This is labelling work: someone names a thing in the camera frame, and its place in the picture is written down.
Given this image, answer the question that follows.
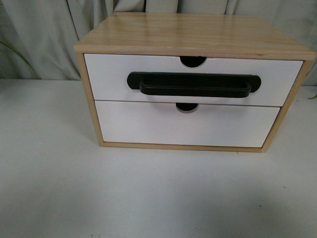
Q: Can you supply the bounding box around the black drawer handle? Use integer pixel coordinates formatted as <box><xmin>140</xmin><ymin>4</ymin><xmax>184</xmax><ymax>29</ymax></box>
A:
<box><xmin>127</xmin><ymin>72</ymin><xmax>262</xmax><ymax>98</ymax></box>

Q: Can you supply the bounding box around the grey-white curtain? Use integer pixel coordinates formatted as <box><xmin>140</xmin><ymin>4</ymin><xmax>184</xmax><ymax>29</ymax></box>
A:
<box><xmin>0</xmin><ymin>0</ymin><xmax>317</xmax><ymax>80</ymax></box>

